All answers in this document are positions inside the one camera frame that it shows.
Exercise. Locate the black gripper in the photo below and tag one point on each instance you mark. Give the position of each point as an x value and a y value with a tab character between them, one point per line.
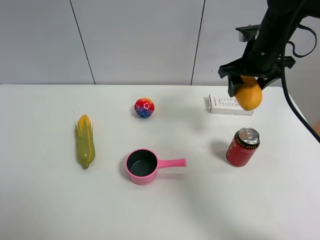
260	59

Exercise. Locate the orange yellow mango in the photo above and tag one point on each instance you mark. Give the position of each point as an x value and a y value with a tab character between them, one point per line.
249	95

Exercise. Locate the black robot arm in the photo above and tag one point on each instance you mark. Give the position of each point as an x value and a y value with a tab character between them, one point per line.
282	18

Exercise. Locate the white printed carton box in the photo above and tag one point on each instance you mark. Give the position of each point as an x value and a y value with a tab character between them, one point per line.
226	106

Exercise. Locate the red soda can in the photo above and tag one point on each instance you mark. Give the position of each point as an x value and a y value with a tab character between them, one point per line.
242	147

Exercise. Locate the multicolour star ball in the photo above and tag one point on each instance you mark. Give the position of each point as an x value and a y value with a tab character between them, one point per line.
144	107

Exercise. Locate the pink toy saucepan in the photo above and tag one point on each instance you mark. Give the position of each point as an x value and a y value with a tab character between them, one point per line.
142	166

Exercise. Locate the green yellow toy corn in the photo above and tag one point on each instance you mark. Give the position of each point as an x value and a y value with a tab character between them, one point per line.
85	148

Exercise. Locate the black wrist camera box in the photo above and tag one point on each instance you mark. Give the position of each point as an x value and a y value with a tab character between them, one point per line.
248	33

